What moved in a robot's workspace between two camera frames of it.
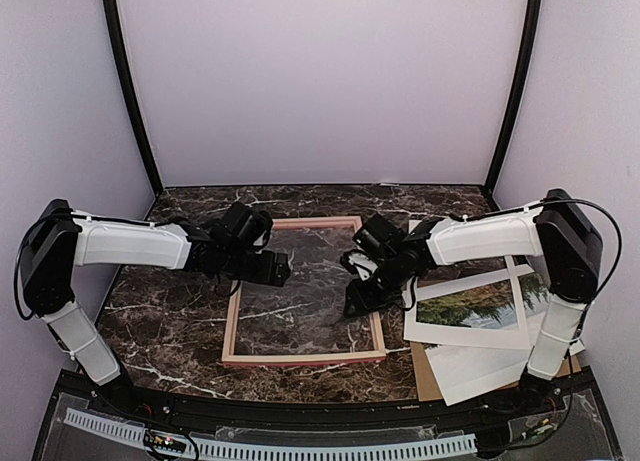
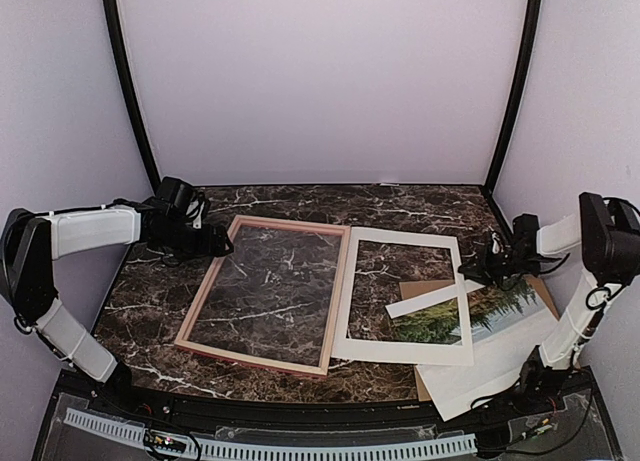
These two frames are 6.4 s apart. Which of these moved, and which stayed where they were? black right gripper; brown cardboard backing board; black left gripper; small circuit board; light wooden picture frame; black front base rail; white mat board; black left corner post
Moved: black left gripper; light wooden picture frame; white mat board; brown cardboard backing board; black right gripper
Stayed: black front base rail; small circuit board; black left corner post
